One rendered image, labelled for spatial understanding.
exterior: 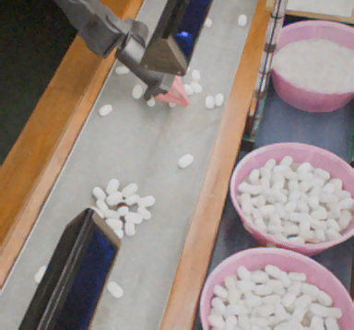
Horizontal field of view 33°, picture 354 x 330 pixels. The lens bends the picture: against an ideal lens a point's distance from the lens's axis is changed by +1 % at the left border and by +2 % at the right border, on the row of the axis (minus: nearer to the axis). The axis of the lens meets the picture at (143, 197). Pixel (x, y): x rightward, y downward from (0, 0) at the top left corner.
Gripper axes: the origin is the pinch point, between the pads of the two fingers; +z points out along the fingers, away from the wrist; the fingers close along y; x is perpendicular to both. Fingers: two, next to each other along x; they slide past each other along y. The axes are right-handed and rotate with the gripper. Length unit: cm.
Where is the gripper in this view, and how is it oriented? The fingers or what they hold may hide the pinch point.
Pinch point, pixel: (185, 102)
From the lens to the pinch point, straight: 137.6
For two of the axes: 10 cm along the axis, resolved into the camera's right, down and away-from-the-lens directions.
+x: -6.2, 3.3, 7.1
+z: 7.3, 5.6, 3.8
